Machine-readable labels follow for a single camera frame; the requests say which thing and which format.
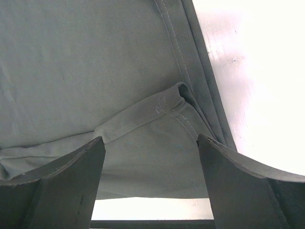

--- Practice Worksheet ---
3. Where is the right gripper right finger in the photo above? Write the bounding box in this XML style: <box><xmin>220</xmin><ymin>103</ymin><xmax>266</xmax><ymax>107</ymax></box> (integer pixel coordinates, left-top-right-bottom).
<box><xmin>198</xmin><ymin>135</ymin><xmax>305</xmax><ymax>229</ymax></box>

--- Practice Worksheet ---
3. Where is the grey t shirt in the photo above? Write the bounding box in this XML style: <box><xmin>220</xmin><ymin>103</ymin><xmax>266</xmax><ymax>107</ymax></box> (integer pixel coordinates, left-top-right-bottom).
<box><xmin>0</xmin><ymin>0</ymin><xmax>234</xmax><ymax>199</ymax></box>

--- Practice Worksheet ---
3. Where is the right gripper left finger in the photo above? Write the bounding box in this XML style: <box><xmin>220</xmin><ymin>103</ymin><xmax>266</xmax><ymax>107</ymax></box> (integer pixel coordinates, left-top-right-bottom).
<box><xmin>0</xmin><ymin>137</ymin><xmax>105</xmax><ymax>229</ymax></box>

